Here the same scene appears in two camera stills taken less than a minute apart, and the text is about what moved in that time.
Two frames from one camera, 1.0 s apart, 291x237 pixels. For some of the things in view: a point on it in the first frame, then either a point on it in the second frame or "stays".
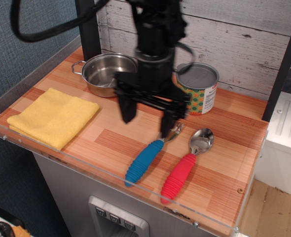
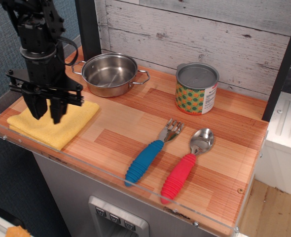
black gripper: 152,82 to 46,75
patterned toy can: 200,80 stays
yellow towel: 53,118 stays
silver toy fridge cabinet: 91,207 stays
